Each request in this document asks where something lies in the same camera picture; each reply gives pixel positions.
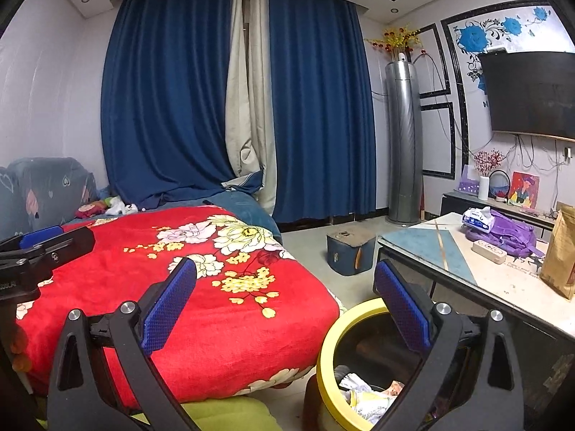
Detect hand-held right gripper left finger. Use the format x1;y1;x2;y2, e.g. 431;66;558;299
47;258;198;431

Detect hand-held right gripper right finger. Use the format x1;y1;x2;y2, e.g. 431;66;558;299
372;259;525;431

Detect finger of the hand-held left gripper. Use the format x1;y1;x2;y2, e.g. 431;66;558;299
0;226;66;258
24;227;96;275

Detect yellow rim trash bin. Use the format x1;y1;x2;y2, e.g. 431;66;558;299
305;298;477;431

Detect white plastic bag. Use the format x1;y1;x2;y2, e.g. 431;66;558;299
339;374;373;394

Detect person's left hand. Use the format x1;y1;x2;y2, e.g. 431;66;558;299
9;323;30;371

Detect red plush toy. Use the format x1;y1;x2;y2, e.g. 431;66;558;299
74;204;109;220

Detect grey heart print cushion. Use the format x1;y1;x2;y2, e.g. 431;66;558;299
0;157;97;243

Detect red floral blanket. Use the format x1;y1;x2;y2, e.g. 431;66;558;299
15;205;341;409

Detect white plush toy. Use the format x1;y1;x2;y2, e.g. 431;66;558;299
105;196;138;217

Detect white blue coffee table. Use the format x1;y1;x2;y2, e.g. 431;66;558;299
376;212;575;414

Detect blue stool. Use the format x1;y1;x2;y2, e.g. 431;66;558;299
326;232;377;278

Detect white power strip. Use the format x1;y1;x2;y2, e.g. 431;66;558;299
471;240;507;265

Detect dark television cabinet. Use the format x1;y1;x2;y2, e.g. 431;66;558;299
440;191;558;234

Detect white tissue pack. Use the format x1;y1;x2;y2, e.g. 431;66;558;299
463;207;495;233

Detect teal blue bed sheet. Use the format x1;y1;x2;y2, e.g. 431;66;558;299
63;189;284;245

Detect lime green cushion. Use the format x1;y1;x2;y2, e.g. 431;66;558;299
36;395;284;431

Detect purple backpack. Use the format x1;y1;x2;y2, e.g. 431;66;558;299
466;209;544;259

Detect purple box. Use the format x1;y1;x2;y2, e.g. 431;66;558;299
458;164;480;195

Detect round blue ornament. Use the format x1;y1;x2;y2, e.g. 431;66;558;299
489;169;512;203

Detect grey tower air conditioner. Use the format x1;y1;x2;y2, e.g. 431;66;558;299
385;60;424;225

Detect brown paper bag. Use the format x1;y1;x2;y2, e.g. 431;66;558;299
539;205;575;301

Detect colourful painting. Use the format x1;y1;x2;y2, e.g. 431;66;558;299
507;171;540;209

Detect blue curtain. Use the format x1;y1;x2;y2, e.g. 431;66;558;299
268;0;377;224
101;0;263;209

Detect beige curtain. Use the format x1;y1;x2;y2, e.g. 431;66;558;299
224;0;277;216

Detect yellow red artificial flowers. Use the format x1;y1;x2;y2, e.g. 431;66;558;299
366;27;423;59

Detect black wall cable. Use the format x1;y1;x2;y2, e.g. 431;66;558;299
411;51;459;153

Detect black wall television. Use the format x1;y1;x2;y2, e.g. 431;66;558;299
477;51;575;141

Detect blue flower wall decal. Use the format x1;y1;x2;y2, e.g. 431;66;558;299
456;6;553;82

